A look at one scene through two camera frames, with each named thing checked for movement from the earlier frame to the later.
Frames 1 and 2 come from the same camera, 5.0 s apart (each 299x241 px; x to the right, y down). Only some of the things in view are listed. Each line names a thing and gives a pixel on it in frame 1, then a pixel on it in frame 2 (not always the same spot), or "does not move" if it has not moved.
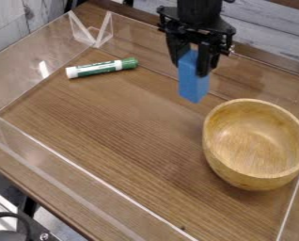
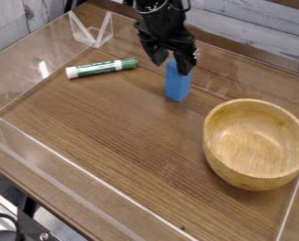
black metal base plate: x=41 y=233 does not move
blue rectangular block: x=194 y=86 -> x=178 y=83
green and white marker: x=97 y=68 does not move
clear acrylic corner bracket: x=93 y=36 does not move
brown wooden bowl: x=256 y=143 does not move
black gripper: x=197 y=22 -> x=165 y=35
